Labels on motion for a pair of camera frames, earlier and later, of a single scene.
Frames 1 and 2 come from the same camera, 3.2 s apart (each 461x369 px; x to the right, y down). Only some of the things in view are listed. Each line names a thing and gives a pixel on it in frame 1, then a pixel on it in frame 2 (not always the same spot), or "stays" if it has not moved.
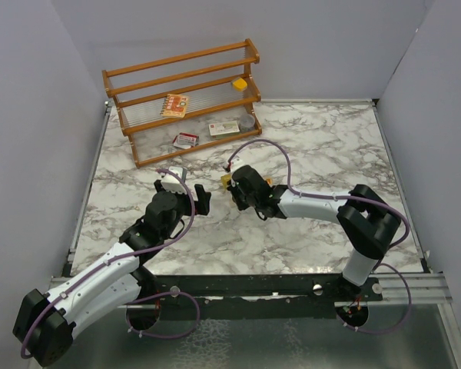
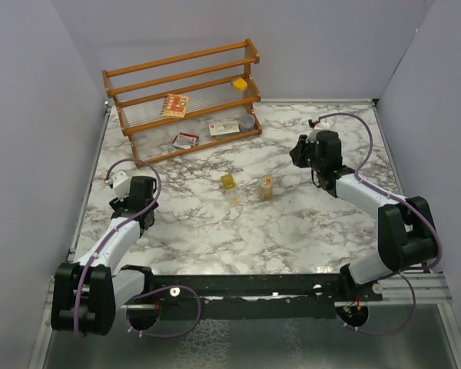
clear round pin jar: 247,122 stays
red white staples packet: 184,140 stays
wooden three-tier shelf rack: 180,105 stays
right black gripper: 233,189 → 297,153
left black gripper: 203,200 → 117,204
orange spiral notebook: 175,106 stays
